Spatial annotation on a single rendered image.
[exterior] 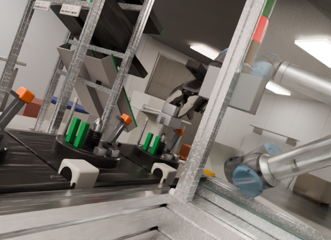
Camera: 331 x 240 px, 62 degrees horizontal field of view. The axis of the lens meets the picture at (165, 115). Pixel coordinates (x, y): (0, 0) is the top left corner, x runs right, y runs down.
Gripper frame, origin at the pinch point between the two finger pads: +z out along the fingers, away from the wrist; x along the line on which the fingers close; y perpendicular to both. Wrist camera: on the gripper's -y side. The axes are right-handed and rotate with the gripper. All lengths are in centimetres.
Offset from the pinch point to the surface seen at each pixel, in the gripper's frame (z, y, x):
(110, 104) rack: 7.0, -0.1, 19.2
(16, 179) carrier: 40.8, -24.5, -10.6
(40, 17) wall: -310, 192, 756
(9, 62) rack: 17, -13, 51
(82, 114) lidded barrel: -71, 154, 227
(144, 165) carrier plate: 18.5, 1.5, -5.2
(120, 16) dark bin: -9.7, -20.7, 23.1
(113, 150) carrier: 24.8, -11.1, -6.0
